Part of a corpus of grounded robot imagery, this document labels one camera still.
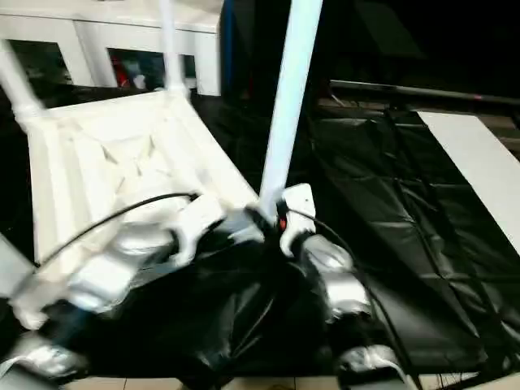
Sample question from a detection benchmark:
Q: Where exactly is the white plastic table top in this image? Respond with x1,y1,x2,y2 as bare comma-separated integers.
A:
10,89,265,330

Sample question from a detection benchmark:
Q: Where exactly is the white plastic table leg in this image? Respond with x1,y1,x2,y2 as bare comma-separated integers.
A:
0,233,46,330
256,0,325,223
0,38,46,123
157,0,191,98

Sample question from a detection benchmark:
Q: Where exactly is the black table mat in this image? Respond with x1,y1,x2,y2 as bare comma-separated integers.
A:
0,80,520,383

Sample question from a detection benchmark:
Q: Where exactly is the long black pole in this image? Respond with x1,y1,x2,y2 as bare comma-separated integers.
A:
329,80,520,105

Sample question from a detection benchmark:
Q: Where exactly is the red white bottle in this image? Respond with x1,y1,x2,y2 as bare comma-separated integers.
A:
111,56,127,87

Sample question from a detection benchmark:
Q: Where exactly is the black fabric covered furniture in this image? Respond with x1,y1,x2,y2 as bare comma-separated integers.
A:
219,0,520,94

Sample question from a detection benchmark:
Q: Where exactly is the white flat board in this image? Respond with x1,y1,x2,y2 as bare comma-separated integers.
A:
417,110,520,249

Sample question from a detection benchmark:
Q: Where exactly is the white glass-door cabinet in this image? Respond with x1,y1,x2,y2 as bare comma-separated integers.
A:
0,0,223,97

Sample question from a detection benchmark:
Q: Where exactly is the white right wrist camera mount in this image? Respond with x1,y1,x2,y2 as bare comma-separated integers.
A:
278,183,317,258

